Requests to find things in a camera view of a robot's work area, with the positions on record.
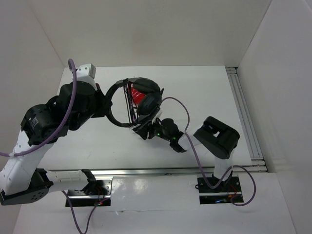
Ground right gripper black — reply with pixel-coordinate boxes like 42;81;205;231
135;116;172;142

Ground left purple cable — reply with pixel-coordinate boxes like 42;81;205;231
0;58;110;234

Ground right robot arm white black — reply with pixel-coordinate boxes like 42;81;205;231
133;117;240;191

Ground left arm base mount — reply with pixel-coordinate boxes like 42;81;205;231
66;169;113;207

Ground aluminium rail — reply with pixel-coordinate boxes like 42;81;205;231
48;167;215;178
225;67;268;172

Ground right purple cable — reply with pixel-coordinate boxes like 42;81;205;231
159;97;257;207

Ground purple cable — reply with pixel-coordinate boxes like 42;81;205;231
0;58;110;234
159;97;257;207

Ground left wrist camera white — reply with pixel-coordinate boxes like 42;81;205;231
76;63;96;82

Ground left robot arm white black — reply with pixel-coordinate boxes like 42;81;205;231
0;81;112;206

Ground black headset with microphone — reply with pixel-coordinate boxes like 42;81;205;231
106;77;164;128

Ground aluminium rail front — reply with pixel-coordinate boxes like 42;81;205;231
48;167;215;178

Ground red headphones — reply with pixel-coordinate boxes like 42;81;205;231
131;84;146;105

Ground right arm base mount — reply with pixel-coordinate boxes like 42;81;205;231
195;176;244;205

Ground aluminium rail right side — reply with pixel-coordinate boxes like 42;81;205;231
225;67;268;172

